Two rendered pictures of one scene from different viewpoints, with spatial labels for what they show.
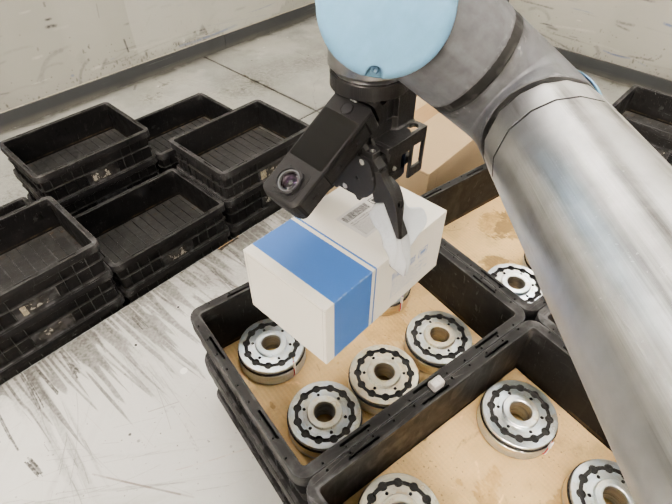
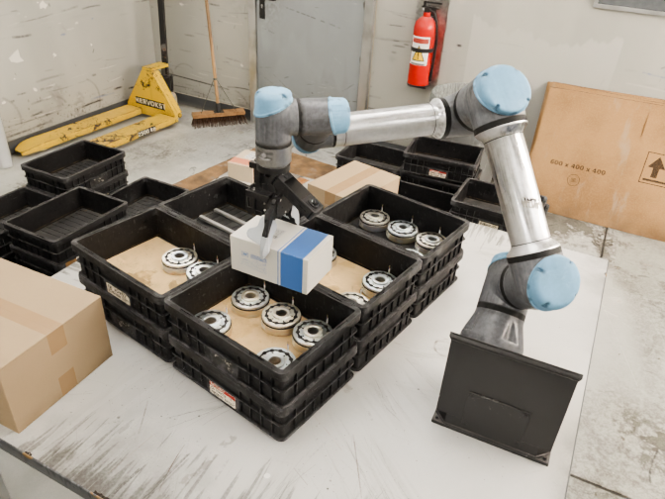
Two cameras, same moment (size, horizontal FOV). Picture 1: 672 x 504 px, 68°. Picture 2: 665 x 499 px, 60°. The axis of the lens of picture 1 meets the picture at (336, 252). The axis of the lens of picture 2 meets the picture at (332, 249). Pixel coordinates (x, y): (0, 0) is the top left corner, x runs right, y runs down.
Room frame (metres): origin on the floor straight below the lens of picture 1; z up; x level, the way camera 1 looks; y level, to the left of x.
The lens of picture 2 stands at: (0.64, 1.08, 1.81)
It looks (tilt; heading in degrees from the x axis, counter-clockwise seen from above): 32 degrees down; 252
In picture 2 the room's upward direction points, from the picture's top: 4 degrees clockwise
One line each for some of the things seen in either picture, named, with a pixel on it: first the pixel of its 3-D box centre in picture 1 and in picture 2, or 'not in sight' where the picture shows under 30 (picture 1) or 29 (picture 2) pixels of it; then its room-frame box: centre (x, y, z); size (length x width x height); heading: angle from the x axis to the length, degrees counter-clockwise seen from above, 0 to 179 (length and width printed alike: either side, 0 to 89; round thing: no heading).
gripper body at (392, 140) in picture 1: (371, 127); (270, 187); (0.42, -0.03, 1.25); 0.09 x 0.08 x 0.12; 137
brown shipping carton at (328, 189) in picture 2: not in sight; (352, 198); (-0.05, -0.81, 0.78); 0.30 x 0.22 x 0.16; 36
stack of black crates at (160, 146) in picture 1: (190, 157); not in sight; (1.77, 0.61, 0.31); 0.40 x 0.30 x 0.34; 137
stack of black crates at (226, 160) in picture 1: (249, 185); not in sight; (1.50, 0.32, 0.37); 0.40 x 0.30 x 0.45; 137
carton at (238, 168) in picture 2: not in sight; (248, 165); (0.29, -1.27, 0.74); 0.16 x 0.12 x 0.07; 52
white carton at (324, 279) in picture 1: (348, 258); (282, 251); (0.40, -0.01, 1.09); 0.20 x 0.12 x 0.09; 137
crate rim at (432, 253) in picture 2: not in sight; (393, 220); (-0.04, -0.39, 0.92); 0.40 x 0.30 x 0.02; 126
